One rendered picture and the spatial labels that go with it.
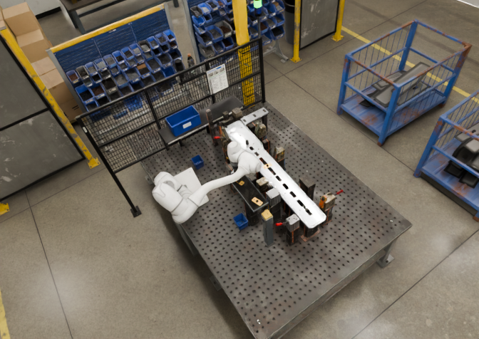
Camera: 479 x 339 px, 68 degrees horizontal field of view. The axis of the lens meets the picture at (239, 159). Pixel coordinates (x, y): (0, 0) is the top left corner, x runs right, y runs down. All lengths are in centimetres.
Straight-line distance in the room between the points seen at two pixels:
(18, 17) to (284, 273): 564
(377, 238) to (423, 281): 89
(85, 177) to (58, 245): 96
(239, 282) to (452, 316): 197
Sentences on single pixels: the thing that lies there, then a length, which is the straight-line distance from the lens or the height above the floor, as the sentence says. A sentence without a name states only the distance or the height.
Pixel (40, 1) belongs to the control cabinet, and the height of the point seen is 33.
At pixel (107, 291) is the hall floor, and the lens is 410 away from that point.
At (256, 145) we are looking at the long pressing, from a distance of 336.
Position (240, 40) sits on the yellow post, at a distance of 366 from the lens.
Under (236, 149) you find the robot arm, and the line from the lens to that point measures 255.
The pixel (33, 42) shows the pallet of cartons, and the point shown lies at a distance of 665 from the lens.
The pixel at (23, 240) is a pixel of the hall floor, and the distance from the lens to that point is 491.
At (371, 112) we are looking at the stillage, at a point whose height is 16.
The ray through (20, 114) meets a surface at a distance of 451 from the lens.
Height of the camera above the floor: 350
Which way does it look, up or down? 50 degrees down
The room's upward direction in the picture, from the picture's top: 9 degrees counter-clockwise
